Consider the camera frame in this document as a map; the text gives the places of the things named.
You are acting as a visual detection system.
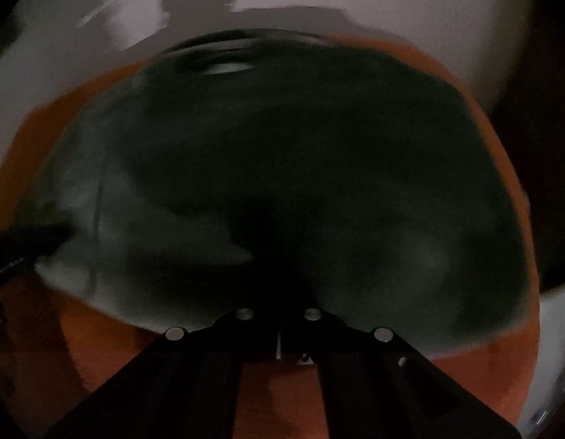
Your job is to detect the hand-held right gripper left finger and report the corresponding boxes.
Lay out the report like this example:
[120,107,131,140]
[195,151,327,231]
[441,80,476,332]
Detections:
[45,307,279,439]

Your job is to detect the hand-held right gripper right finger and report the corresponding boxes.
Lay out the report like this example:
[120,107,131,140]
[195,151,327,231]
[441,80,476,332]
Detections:
[281,308,523,439]

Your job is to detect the green fleece jacket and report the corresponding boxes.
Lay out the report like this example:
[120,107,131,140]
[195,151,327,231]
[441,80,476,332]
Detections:
[33,30,532,360]

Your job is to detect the orange blanket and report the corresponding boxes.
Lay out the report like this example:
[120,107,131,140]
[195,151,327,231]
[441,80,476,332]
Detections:
[0,32,543,439]

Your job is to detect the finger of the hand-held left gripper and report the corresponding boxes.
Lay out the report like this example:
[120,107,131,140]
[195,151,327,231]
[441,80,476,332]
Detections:
[0,222,71,262]

